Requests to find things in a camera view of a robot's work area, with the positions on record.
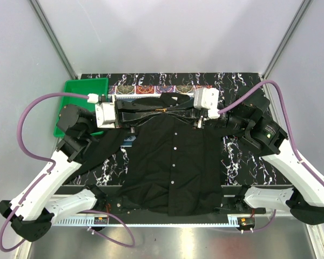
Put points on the black button shirt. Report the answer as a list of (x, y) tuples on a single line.
[(175, 168)]

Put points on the gold brooch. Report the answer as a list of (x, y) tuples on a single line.
[(161, 110)]

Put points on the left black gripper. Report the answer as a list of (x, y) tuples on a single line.
[(131, 119)]

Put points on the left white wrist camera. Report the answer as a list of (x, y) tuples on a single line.
[(105, 112)]

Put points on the blue patterned placemat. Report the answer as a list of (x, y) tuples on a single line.
[(130, 93)]

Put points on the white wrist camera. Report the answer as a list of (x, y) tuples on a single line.
[(207, 98), (105, 112)]

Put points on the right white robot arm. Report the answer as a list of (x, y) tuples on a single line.
[(275, 145)]

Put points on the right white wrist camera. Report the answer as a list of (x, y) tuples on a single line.
[(207, 98)]

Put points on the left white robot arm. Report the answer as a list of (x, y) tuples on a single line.
[(90, 137)]

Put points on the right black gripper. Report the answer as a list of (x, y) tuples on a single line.
[(188, 114)]

